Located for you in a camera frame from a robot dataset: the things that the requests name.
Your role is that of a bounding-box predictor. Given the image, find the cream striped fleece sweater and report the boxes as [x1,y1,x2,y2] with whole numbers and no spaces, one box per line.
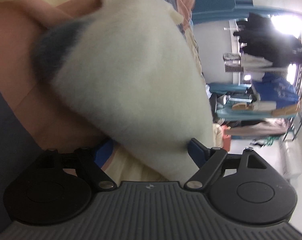
[32,0,213,183]

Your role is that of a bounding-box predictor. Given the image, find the beige hanging trousers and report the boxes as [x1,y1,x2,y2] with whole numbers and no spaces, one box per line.
[224,121,287,137]

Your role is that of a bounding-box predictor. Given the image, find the patchwork quilt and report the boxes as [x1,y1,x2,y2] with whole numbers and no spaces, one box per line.
[0,0,207,230]

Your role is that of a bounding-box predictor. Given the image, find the blue hanging jersey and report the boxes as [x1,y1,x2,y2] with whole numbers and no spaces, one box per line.
[252,73,299,109]

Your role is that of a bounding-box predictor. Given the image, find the striped hanging cloth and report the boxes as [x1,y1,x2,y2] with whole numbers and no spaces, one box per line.
[223,53,243,73]

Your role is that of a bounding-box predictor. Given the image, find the black hanging jacket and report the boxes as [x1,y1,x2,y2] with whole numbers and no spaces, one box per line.
[233,13,302,67]

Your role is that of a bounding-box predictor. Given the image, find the blue upholstered chair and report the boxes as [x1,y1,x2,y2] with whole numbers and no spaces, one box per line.
[192,0,236,24]

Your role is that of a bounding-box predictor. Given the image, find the blue curtain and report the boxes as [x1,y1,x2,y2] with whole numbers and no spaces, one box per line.
[190,0,302,26]

